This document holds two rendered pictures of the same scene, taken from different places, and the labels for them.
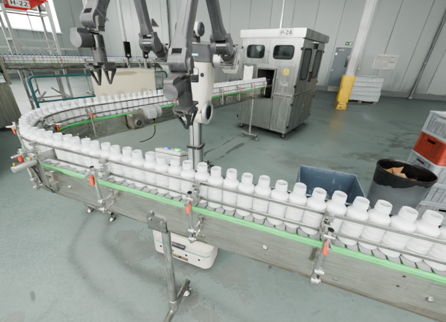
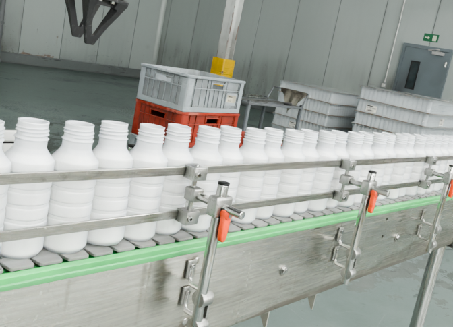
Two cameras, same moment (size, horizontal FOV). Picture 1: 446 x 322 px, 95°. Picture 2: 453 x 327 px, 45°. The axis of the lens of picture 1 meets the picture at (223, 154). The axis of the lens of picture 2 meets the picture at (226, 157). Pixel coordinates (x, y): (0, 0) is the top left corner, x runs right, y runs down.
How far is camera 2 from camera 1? 90 cm
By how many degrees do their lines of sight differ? 66
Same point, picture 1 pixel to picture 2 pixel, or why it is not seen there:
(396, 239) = (379, 173)
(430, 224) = (391, 144)
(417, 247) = (386, 178)
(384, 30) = not seen: outside the picture
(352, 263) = not seen: hidden behind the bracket
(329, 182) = not seen: hidden behind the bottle
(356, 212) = (357, 150)
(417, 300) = (389, 246)
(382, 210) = (369, 139)
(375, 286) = (369, 251)
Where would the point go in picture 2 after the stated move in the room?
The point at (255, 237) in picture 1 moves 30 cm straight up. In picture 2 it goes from (274, 255) to (310, 94)
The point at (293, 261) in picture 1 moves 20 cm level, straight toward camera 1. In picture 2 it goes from (310, 272) to (390, 319)
